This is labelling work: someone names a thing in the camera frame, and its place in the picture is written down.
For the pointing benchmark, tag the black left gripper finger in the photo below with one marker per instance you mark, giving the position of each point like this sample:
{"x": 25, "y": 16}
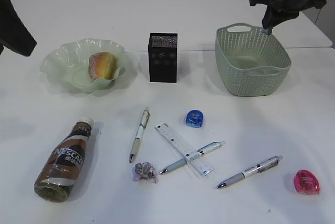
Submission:
{"x": 2, "y": 24}
{"x": 16, "y": 38}

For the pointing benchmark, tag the sugared bread roll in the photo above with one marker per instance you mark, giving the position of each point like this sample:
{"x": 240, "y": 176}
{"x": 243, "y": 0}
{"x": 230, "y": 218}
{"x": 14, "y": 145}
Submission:
{"x": 102, "y": 65}

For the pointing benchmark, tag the grey brown paper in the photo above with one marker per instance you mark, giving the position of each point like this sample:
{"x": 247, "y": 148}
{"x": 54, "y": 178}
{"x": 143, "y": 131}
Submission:
{"x": 267, "y": 31}

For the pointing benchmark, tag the green plastic woven basket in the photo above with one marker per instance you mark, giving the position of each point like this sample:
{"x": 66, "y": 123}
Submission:
{"x": 250, "y": 62}

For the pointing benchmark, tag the green wavy glass plate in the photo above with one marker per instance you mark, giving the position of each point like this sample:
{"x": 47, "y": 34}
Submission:
{"x": 68, "y": 64}

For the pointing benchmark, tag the black mesh pen holder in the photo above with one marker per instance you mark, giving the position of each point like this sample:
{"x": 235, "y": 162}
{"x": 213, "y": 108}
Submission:
{"x": 162, "y": 57}

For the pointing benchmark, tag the white pen grey grip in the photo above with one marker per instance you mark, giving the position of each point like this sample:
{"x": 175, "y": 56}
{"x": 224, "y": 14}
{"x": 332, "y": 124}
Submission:
{"x": 258, "y": 168}

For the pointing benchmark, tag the blue clear pen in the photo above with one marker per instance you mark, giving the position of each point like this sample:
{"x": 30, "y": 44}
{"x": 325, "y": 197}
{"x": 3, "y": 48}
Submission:
{"x": 202, "y": 151}

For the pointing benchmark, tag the Nescafe coffee bottle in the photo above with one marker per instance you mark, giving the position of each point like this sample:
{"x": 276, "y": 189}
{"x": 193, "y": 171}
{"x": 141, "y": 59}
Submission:
{"x": 60, "y": 172}

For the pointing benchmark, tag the clear plastic ruler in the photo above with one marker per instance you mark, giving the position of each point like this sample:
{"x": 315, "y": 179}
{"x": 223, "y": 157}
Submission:
{"x": 193, "y": 158}

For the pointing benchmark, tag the crumpled colourful paper ball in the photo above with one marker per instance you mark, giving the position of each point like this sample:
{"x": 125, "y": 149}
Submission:
{"x": 145, "y": 171}

